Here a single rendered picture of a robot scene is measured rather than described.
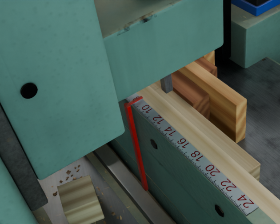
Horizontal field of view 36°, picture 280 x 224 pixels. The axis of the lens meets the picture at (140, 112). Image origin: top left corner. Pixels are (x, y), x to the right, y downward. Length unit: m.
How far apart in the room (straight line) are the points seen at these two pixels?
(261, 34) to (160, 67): 0.20
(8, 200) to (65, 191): 0.26
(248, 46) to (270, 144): 0.13
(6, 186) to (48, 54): 0.08
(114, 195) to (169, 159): 0.16
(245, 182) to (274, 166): 0.08
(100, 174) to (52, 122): 0.29
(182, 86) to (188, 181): 0.11
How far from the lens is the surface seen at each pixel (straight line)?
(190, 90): 0.47
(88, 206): 0.52
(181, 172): 0.42
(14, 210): 0.29
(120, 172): 0.57
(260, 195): 0.37
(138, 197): 0.54
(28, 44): 0.27
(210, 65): 0.49
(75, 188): 0.53
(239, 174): 0.38
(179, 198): 0.46
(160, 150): 0.43
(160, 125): 0.42
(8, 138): 0.29
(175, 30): 0.38
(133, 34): 0.35
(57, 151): 0.33
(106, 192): 0.57
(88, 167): 0.60
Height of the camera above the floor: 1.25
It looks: 44 degrees down
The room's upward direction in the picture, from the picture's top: 11 degrees counter-clockwise
